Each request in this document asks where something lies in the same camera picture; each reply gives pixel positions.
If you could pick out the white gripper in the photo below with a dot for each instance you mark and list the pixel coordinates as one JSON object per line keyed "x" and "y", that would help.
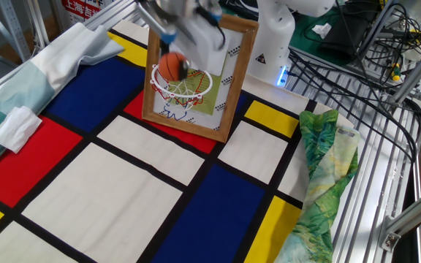
{"x": 203, "y": 40}

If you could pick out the small orange basketball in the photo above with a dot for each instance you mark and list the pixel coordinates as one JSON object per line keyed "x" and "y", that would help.
{"x": 170, "y": 67}

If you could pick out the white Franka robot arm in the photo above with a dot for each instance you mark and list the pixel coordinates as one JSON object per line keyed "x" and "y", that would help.
{"x": 272, "y": 36}

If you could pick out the white backboard with basketball logo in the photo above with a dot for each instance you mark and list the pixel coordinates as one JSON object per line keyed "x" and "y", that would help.
{"x": 221, "y": 71}

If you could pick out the white hoop with net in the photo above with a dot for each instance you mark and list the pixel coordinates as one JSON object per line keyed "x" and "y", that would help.
{"x": 199, "y": 93}

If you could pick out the white sheet with green print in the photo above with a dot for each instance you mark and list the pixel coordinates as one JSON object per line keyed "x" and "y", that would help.
{"x": 203, "y": 117}

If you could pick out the red white Chinese sign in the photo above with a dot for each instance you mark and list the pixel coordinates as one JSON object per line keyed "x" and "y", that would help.
{"x": 80, "y": 9}

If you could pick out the pale blue white cloth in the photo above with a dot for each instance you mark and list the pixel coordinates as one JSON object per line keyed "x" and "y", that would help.
{"x": 31, "y": 84}

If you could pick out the crumpled white paper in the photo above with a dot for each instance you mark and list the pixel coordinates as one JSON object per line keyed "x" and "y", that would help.
{"x": 322, "y": 30}

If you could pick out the colour block tablecloth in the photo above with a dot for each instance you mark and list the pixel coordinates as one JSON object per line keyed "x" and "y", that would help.
{"x": 104, "y": 204}

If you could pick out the black flat device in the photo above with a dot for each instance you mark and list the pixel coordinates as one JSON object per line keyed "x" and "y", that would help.
{"x": 345, "y": 36}

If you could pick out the white folded tissue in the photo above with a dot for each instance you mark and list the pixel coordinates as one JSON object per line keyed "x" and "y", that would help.
{"x": 15, "y": 128}

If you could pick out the green leafy painted cloth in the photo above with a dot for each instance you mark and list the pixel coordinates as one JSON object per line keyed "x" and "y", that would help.
{"x": 324, "y": 175}

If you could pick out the silver wrist camera blue end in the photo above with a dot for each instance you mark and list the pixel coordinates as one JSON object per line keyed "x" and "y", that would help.
{"x": 155, "y": 20}

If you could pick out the wooden picture frame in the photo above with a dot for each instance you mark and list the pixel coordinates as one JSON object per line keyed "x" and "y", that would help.
{"x": 229, "y": 109}

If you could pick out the aluminium table edge rail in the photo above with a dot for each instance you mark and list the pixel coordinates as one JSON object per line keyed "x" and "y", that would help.
{"x": 101, "y": 20}

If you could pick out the grey perforated steel post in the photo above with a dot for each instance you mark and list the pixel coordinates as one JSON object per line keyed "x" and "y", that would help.
{"x": 11, "y": 29}

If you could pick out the slanted aluminium post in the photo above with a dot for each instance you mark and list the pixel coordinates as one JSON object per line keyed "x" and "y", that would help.
{"x": 415, "y": 71}

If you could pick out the aluminium profile with bracket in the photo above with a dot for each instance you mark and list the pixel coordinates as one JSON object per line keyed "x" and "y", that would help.
{"x": 415, "y": 215}

